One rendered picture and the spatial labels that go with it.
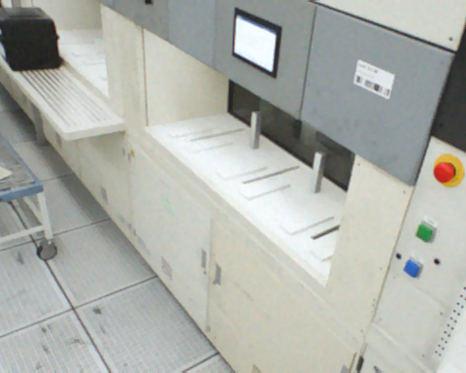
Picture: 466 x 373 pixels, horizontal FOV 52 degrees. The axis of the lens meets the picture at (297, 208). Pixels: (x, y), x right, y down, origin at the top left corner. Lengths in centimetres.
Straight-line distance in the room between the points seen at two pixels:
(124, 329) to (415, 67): 182
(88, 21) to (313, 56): 257
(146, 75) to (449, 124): 141
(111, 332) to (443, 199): 175
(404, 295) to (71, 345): 161
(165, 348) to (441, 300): 147
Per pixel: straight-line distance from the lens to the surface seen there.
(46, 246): 273
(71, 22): 353
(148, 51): 204
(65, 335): 239
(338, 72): 109
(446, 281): 105
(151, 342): 229
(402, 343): 122
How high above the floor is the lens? 175
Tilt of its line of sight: 33 degrees down
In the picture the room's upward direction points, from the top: 9 degrees clockwise
